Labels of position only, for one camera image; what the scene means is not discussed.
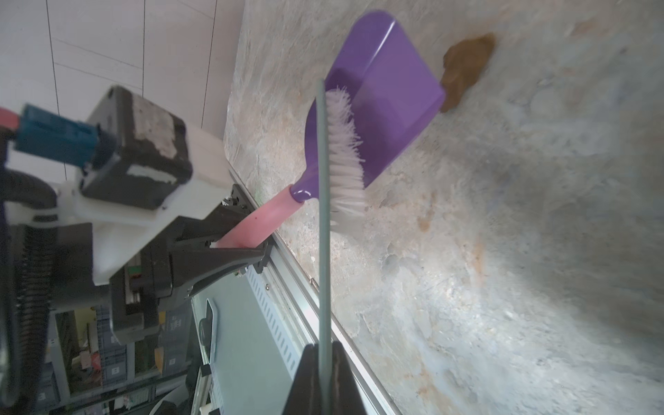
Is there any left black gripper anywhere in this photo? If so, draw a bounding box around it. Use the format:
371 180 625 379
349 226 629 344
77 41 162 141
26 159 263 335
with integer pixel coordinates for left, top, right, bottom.
108 184 271 345

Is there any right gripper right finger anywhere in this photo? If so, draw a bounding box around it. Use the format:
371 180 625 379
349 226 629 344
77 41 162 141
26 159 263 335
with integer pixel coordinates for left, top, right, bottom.
331 341 367 415

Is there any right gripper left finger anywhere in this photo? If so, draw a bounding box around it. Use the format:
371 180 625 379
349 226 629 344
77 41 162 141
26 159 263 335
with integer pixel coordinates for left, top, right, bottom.
282 343 319 415

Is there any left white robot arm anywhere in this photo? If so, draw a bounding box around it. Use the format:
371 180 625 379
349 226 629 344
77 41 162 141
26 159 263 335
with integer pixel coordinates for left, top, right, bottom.
1 169 268 414

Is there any purple square shovel front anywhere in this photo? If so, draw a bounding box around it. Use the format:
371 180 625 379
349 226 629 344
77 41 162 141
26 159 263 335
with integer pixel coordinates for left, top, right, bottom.
214 9 447 250

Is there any brown soil clump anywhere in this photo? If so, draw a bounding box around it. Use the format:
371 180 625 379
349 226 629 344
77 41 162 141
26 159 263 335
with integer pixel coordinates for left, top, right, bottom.
440 33 496 113

